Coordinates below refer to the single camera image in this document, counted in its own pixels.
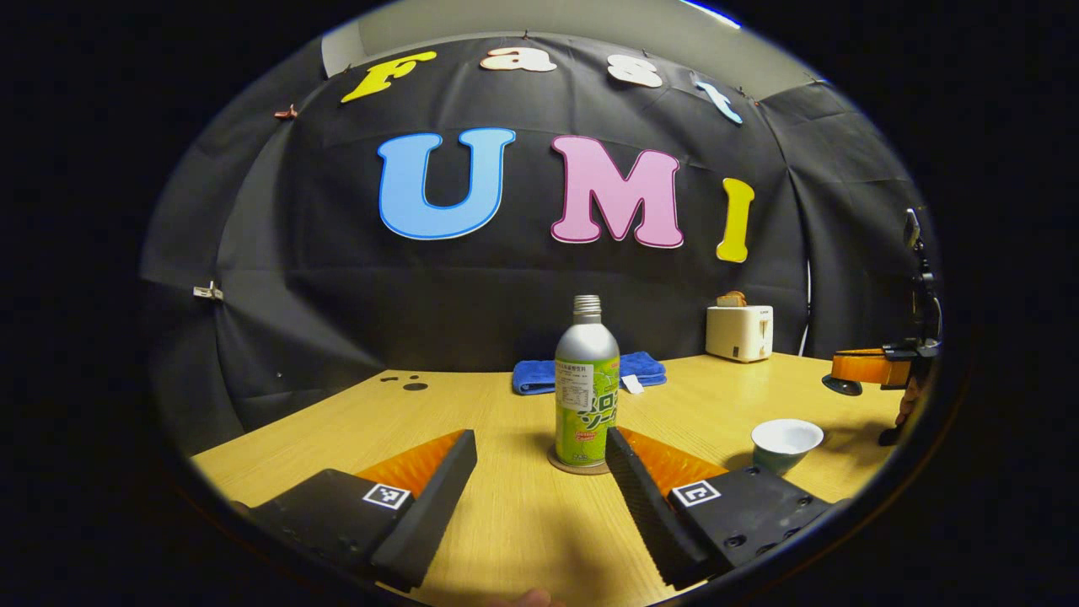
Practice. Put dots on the black backdrop cloth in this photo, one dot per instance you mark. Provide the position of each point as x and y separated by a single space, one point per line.
295 253

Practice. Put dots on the teal teacup white inside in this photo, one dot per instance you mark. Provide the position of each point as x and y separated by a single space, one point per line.
780 462

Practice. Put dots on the toast slice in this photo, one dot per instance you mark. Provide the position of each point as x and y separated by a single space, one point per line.
731 299

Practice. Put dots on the silver green water bottle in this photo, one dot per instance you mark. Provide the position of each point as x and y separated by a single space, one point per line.
586 354

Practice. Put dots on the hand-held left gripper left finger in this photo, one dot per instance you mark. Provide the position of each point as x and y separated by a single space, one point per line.
421 514

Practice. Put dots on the copper clip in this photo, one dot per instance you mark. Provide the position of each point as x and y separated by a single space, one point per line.
287 112

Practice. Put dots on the round brown coaster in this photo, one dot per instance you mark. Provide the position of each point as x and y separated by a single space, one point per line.
582 471

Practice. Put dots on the blue folded towel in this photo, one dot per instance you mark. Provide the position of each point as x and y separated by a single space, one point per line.
531 375

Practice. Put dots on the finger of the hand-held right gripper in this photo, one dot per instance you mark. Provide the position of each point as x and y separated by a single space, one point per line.
868 368

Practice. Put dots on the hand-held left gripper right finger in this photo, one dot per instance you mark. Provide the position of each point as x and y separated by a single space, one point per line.
645 514

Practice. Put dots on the teal teacup lid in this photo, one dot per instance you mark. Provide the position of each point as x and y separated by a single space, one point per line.
841 387

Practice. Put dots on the white clip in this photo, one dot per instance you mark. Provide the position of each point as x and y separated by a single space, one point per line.
207 292

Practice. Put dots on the white toaster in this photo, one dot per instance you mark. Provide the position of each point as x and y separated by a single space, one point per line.
738 333

